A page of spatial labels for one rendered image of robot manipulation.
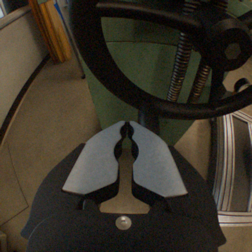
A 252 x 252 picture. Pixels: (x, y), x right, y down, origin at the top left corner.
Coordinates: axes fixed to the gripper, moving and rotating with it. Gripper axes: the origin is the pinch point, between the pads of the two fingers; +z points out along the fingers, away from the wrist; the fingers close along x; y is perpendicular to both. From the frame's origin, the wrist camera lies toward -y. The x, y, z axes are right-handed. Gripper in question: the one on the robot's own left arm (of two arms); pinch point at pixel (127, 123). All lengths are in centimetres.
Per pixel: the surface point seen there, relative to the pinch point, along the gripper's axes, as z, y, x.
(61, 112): 82, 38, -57
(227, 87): 24.9, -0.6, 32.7
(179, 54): 9.4, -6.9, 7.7
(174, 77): 11.5, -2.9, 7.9
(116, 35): 20.9, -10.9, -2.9
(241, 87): 18.2, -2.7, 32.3
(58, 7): 83, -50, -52
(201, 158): 51, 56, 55
